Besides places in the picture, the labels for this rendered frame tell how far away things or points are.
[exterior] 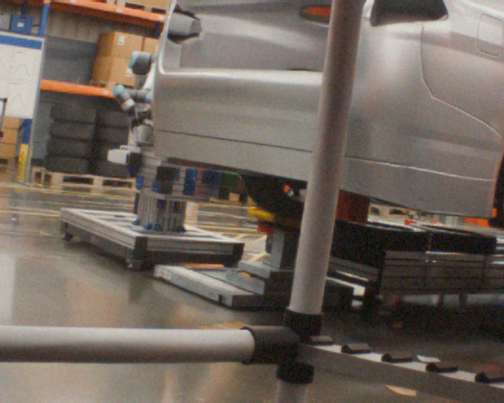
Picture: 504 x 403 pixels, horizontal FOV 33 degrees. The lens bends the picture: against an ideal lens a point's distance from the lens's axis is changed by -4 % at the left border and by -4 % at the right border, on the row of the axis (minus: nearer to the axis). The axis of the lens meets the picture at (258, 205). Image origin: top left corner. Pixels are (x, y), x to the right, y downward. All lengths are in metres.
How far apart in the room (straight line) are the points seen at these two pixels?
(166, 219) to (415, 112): 3.18
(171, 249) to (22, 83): 5.79
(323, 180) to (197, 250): 5.14
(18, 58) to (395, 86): 8.37
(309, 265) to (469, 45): 2.70
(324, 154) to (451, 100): 2.59
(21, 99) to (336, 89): 10.50
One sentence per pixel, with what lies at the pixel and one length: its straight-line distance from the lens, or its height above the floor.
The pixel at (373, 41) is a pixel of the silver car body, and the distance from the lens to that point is 3.26.
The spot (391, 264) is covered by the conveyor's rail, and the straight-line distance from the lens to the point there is 5.34.
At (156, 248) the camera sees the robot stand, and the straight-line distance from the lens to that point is 5.75.
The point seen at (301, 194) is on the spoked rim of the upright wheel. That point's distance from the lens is 5.25.
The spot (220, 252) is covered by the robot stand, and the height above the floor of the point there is 0.15.
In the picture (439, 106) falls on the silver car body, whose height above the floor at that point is 1.14.
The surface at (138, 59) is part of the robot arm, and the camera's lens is 5.62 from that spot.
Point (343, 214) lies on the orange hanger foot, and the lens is 5.42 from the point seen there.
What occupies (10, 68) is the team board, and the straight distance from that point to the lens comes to 11.16.
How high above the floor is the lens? 0.90
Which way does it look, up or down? 4 degrees down
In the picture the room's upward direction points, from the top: 8 degrees clockwise
